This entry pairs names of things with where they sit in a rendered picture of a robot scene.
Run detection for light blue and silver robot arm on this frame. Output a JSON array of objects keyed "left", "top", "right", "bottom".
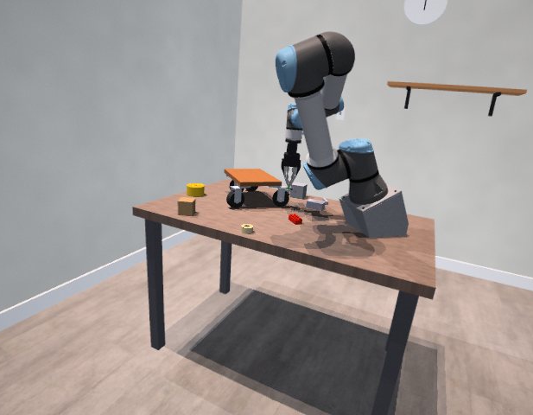
[{"left": 276, "top": 32, "right": 388, "bottom": 204}]

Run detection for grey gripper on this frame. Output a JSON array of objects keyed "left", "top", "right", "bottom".
[{"left": 281, "top": 139, "right": 301, "bottom": 188}]

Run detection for orange wooden platform dolly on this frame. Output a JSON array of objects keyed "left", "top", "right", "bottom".
[{"left": 224, "top": 169, "right": 295, "bottom": 208}]

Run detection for red lego brick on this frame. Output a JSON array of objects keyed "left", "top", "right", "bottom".
[{"left": 289, "top": 214, "right": 302, "bottom": 225}]

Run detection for yellow short cylinder with center hole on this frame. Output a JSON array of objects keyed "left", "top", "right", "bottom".
[{"left": 187, "top": 183, "right": 205, "bottom": 197}]

